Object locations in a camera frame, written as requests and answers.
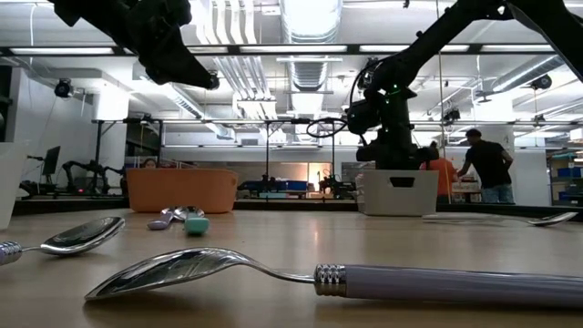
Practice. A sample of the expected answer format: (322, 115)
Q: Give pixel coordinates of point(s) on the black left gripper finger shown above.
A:
(191, 61)
(173, 77)

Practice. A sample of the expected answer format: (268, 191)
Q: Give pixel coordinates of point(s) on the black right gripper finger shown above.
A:
(378, 158)
(414, 157)

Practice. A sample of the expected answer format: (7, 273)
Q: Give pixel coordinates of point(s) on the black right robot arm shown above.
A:
(437, 41)

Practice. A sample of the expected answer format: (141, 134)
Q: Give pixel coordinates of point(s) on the background black robot arm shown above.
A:
(114, 180)
(79, 175)

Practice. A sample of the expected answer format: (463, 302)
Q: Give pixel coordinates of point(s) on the black ceiling spotlight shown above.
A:
(63, 89)
(216, 78)
(451, 116)
(541, 82)

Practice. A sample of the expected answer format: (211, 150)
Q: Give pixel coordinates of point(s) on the thin vertical pole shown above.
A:
(441, 132)

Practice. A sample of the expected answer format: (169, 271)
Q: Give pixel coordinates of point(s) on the person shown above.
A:
(446, 177)
(149, 163)
(489, 159)

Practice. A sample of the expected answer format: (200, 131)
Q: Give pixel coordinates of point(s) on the grey plastic bin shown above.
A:
(401, 200)

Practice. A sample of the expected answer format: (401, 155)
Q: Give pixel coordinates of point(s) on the white hanging box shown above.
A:
(109, 105)

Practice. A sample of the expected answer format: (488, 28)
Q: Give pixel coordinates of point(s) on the black overhead crossbar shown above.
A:
(273, 49)

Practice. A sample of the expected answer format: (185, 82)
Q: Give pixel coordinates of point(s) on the blue background table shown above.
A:
(291, 185)

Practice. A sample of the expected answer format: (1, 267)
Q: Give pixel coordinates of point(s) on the white pillar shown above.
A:
(519, 173)

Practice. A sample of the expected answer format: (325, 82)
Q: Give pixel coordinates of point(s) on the orange plastic bin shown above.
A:
(182, 191)

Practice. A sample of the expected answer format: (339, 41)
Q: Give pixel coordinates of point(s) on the black computer monitor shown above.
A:
(51, 161)

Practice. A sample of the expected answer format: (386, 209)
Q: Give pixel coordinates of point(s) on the blue storage bin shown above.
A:
(569, 173)
(569, 196)

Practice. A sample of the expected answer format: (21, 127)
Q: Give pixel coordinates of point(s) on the white plastic bin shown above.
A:
(11, 182)

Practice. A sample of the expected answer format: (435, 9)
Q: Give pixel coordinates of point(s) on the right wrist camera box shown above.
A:
(362, 116)

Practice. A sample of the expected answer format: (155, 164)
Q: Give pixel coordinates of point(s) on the black aluminium table frame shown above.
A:
(282, 205)

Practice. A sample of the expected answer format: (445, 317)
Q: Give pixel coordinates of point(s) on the background black frame rig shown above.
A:
(267, 150)

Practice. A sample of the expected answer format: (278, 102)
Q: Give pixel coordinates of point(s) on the round silver ceiling duct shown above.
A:
(309, 18)

